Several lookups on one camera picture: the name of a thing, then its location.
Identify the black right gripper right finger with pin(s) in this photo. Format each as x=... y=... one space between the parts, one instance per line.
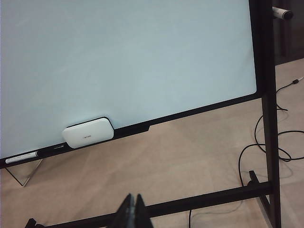
x=142 y=216

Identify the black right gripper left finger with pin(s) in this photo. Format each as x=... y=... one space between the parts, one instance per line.
x=124 y=216

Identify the white marker with orange print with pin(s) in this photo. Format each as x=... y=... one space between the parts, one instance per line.
x=281 y=13

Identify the white whiteboard eraser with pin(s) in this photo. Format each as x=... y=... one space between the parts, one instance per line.
x=88 y=133

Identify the white marker with black cap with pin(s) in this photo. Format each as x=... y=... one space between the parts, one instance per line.
x=19 y=158

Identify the black metal whiteboard stand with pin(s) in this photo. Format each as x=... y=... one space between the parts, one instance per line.
x=268 y=118

